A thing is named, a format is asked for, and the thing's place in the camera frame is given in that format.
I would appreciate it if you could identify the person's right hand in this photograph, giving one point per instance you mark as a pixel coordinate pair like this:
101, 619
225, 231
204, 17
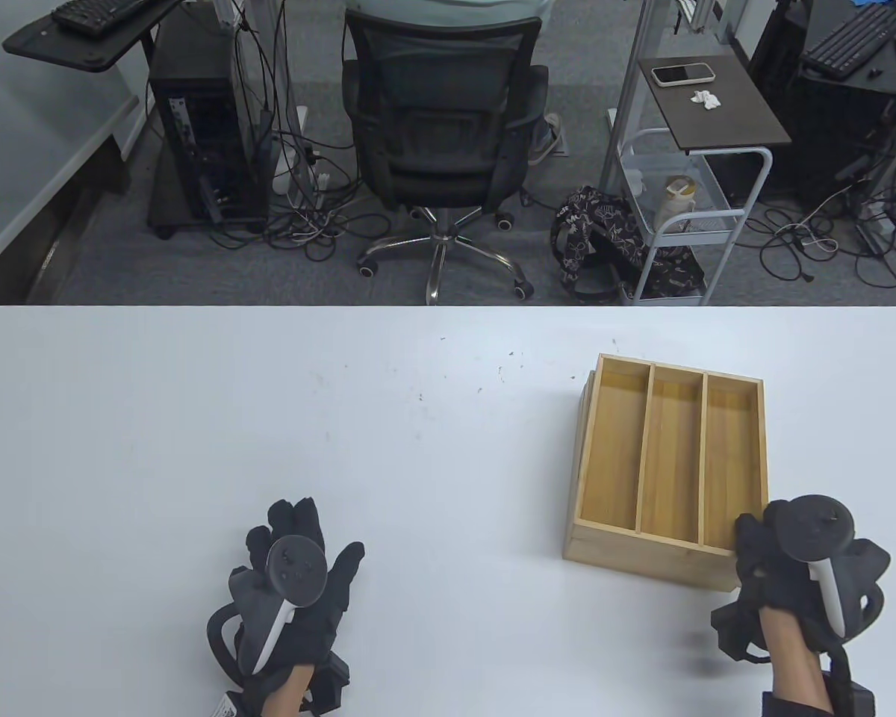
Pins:
784, 597

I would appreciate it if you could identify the person's left hand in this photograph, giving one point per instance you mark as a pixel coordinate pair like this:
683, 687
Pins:
325, 597

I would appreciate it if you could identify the person's left forearm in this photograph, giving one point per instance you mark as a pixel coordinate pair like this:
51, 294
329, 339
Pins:
287, 698

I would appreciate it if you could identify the person's right forearm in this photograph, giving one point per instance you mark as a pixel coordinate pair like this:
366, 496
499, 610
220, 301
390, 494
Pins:
791, 665

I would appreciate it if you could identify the black white left hand controller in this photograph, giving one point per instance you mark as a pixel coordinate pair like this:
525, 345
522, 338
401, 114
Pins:
299, 567

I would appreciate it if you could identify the white wrist tag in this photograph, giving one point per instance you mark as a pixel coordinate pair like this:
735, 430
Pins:
228, 706

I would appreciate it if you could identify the white metal trolley cart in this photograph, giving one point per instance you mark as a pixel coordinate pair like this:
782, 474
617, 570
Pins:
694, 239

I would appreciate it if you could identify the beige drink bottle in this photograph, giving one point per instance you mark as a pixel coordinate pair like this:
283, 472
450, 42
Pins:
679, 196

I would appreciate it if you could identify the black patterned bag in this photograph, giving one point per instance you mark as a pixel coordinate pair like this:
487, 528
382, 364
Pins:
590, 224

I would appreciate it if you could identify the black mesh office chair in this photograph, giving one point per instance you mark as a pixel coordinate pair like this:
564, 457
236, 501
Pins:
433, 134

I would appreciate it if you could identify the black computer tower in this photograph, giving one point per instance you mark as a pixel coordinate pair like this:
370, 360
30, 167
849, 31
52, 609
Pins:
209, 134

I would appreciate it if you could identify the dark brown side table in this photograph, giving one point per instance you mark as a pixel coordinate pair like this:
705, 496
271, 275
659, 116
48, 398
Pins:
724, 112

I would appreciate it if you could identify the grey floor socket plate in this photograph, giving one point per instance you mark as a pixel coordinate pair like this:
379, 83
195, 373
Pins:
563, 151

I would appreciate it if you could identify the white side desk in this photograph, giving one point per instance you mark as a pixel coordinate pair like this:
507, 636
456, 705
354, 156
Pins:
37, 187

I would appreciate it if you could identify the crumpled white tissue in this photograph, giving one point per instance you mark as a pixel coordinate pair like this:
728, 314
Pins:
705, 98

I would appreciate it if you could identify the smartphone with beige case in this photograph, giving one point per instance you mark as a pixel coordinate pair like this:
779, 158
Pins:
683, 74

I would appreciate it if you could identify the black keyboard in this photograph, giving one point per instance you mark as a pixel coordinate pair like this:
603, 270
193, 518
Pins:
93, 15
851, 41

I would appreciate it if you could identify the black keyboard shelf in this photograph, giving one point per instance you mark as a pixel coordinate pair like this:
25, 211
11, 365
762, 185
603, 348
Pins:
82, 48

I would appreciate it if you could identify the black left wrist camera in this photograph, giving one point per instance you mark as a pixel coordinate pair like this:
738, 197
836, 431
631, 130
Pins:
334, 676

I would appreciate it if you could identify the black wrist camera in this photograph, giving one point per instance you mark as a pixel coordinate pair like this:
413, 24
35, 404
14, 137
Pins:
334, 676
855, 702

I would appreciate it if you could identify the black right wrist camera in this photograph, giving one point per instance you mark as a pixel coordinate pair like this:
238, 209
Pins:
855, 702

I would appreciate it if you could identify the silver metal frame post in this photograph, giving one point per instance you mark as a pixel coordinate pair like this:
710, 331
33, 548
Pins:
631, 82

